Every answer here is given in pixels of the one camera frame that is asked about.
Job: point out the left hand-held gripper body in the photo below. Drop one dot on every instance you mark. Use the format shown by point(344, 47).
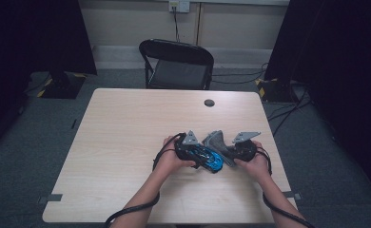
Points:
point(184, 152)

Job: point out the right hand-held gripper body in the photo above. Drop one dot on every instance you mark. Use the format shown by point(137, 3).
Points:
point(245, 151)

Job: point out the blue toy car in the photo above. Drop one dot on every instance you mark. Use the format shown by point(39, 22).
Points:
point(210, 160)

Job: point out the grey towel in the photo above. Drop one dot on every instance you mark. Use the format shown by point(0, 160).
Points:
point(218, 144)

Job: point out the person's left hand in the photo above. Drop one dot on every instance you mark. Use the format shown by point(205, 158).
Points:
point(167, 161)

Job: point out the person's right hand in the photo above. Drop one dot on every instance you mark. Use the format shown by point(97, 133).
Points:
point(259, 164)

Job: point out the grey tape strip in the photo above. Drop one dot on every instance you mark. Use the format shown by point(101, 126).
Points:
point(296, 195)
point(52, 198)

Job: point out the black stand base, yellow stripes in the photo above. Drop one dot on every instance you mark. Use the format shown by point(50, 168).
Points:
point(63, 87)
point(274, 90)

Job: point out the black folding chair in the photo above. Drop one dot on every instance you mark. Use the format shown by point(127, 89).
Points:
point(177, 74)

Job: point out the black pen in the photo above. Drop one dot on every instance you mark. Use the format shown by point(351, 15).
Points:
point(74, 123)

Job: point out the dark curtain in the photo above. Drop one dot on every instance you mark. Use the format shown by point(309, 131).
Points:
point(25, 47)
point(342, 69)

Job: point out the white wall socket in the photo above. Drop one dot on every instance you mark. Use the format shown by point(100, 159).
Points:
point(179, 5)

